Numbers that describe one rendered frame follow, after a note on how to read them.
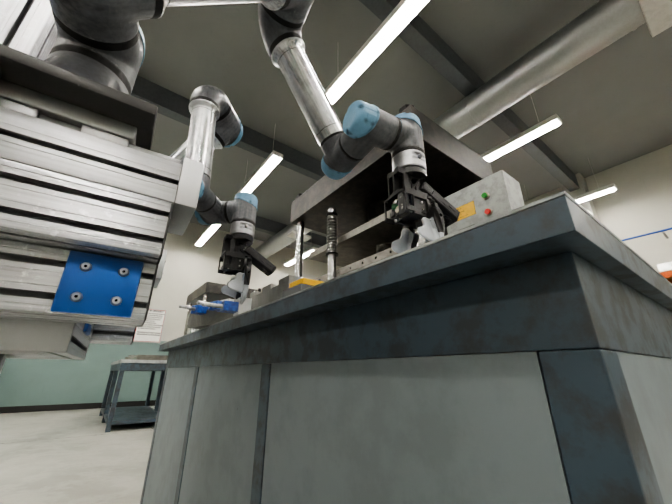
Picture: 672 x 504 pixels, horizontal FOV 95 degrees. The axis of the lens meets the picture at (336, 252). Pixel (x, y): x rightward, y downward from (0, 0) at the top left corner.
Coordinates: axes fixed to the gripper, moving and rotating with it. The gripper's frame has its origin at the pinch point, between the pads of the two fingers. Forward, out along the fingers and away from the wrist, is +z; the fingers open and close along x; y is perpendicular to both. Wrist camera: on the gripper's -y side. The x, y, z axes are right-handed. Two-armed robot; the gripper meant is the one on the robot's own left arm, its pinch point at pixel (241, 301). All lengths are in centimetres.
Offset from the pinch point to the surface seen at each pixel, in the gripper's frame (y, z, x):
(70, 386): 103, 45, -709
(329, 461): -6, 33, 41
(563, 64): -290, -273, 29
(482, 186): -94, -59, 27
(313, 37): -84, -345, -129
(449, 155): -108, -97, 5
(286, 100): -95, -345, -229
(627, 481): -9, 27, 79
